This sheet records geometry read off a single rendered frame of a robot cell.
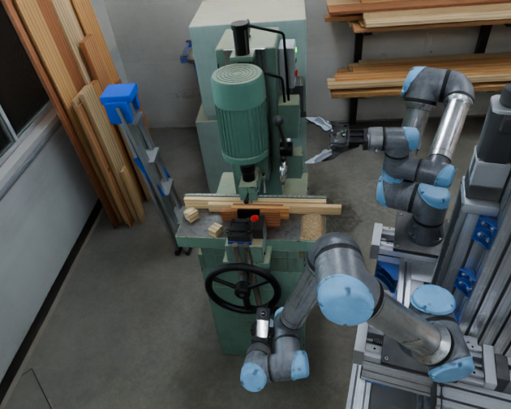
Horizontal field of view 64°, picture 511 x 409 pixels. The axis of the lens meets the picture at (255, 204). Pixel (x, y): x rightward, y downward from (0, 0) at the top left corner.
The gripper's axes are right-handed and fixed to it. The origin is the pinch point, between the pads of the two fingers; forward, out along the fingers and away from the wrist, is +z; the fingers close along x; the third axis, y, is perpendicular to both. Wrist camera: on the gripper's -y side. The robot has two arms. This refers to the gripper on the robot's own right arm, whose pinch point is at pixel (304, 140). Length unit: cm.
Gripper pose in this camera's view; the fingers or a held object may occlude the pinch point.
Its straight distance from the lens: 139.3
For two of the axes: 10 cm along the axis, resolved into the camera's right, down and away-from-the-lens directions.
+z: -9.9, -0.2, 1.5
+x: -0.4, 9.9, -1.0
